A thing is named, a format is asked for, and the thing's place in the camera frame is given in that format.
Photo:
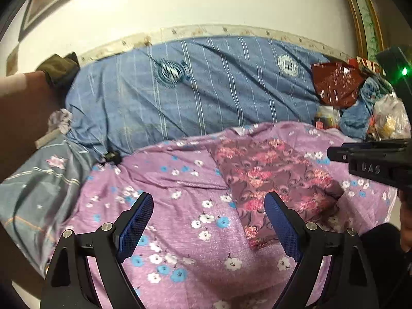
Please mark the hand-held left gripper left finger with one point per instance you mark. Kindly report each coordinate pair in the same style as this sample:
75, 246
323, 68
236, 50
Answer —
138, 222

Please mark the gold ornate frame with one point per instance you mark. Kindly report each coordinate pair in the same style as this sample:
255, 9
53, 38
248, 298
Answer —
363, 13

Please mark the brown wooden headboard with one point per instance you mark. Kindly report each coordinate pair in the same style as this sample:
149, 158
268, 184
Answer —
25, 119

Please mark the blue denim cloth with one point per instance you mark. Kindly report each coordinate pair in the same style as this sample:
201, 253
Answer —
357, 112

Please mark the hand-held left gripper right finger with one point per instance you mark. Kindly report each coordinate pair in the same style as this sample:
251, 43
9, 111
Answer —
281, 222

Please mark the framed wall picture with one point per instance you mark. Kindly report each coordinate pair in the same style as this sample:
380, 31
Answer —
48, 0

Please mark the olive green cloth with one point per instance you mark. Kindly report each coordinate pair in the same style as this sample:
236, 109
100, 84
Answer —
59, 69

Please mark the blue striped blanket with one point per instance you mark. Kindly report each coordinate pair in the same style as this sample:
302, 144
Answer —
209, 87

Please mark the grey floral pillow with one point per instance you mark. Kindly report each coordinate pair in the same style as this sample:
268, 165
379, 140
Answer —
41, 186

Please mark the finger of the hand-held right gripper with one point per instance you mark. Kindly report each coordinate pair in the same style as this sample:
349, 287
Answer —
370, 167

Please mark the maroon pink floral garment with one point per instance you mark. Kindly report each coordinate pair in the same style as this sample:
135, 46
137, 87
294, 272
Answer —
273, 173

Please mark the red patterned box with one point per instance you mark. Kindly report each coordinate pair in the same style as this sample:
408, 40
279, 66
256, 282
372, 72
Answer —
367, 63

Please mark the purple floral bed sheet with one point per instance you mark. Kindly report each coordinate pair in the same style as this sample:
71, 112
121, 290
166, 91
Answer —
193, 247

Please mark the crumpled grey cloth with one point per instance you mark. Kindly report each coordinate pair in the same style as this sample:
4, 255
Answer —
60, 120

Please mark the clear plastic bag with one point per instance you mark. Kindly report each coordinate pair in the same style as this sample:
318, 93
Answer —
389, 112

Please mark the dark red plastic bag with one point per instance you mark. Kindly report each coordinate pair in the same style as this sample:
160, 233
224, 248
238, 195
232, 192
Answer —
338, 83

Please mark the small black clip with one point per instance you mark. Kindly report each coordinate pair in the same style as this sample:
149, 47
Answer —
112, 157

